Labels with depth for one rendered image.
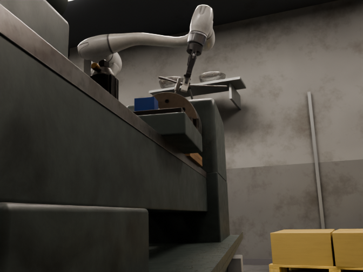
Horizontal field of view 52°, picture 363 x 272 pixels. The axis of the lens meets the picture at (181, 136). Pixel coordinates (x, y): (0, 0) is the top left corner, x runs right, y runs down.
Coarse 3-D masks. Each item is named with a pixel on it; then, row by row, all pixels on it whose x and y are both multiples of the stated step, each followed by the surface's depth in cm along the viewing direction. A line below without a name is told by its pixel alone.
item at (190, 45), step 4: (188, 44) 180; (192, 44) 178; (196, 44) 178; (188, 48) 179; (192, 48) 177; (196, 48) 177; (200, 48) 179; (188, 52) 182; (192, 52) 177; (196, 52) 178; (200, 52) 179
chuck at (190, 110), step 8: (152, 96) 174; (160, 96) 174; (168, 96) 173; (176, 96) 172; (160, 104) 173; (168, 104) 172; (176, 104) 171; (184, 104) 170; (192, 112) 169; (200, 128) 175
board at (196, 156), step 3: (189, 153) 126; (192, 153) 132; (195, 153) 138; (189, 156) 127; (192, 156) 131; (195, 156) 138; (198, 156) 146; (192, 159) 135; (195, 159) 137; (198, 159) 145; (201, 159) 154; (195, 162) 143; (198, 162) 145; (201, 162) 154; (198, 165) 151; (201, 165) 153
